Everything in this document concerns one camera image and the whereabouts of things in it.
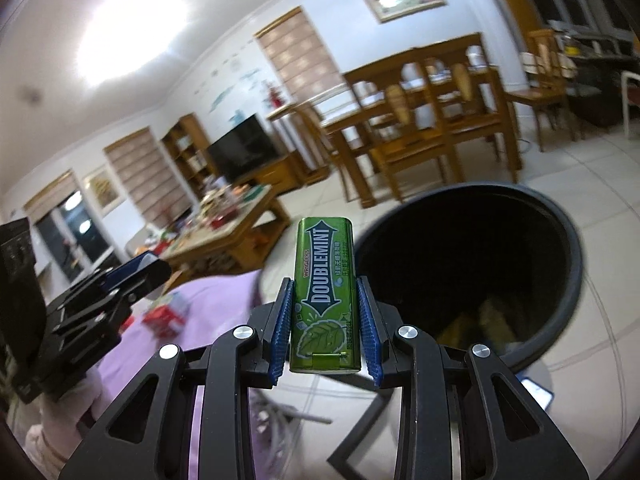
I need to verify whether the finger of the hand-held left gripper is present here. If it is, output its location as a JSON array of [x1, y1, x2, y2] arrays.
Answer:
[[47, 254, 171, 335]]

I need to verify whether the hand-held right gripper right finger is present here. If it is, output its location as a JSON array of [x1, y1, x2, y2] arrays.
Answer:
[[354, 275, 591, 480]]

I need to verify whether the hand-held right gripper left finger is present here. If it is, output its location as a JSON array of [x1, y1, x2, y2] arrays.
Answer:
[[59, 277, 296, 480]]

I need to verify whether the green gum tin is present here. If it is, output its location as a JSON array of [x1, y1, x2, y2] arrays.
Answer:
[[289, 216, 362, 373]]

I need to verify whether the black trash bin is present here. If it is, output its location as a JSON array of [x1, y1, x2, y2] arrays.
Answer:
[[357, 183, 585, 378]]

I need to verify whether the person's left hand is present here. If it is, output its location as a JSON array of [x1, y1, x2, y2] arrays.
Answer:
[[24, 370, 108, 466]]

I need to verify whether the red box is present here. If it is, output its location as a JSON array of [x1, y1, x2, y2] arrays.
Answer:
[[142, 292, 188, 338]]

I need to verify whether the glass balcony door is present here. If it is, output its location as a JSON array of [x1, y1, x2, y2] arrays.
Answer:
[[22, 170, 123, 281]]

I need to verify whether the framed yellow picture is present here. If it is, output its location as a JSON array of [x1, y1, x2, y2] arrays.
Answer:
[[82, 166, 127, 218]]

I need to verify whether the beige patterned window blind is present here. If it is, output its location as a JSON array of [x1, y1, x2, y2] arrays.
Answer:
[[255, 6, 346, 106], [103, 127, 193, 231]]

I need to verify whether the wooden coffee table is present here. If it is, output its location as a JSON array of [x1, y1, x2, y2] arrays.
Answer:
[[160, 185, 292, 276]]

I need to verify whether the coffee table clutter pile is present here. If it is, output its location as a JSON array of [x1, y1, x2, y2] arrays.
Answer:
[[150, 182, 266, 256]]

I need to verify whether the wooden bookshelf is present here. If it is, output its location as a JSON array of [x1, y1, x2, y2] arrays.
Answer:
[[161, 113, 218, 201]]

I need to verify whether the wooden television cabinet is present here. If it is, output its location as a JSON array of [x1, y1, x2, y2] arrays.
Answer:
[[250, 152, 303, 196]]

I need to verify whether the black television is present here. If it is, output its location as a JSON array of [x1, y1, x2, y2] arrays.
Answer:
[[206, 113, 282, 182]]

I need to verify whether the wooden dining chair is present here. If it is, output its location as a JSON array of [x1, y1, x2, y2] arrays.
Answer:
[[342, 62, 451, 208], [505, 27, 576, 153], [292, 100, 361, 201], [415, 32, 523, 186]]

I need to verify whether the smartphone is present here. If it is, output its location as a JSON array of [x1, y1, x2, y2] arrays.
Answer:
[[520, 377, 555, 411]]

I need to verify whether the wooden dining table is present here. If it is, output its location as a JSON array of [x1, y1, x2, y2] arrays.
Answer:
[[322, 67, 506, 201]]

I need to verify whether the round ceiling lamp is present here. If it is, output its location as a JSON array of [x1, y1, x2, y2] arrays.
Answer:
[[75, 0, 193, 91]]

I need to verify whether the white standing air conditioner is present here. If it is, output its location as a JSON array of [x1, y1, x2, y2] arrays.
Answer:
[[462, 0, 531, 93]]

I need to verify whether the dark cluttered counter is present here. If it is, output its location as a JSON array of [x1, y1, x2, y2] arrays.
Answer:
[[550, 20, 640, 133]]

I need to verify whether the white metal chair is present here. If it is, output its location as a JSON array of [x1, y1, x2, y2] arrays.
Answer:
[[620, 70, 640, 138]]

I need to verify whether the black metal table frame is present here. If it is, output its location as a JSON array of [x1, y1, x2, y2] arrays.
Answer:
[[327, 385, 401, 468]]

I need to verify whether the wooden door frame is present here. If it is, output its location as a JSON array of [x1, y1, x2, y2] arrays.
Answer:
[[482, 0, 546, 61]]

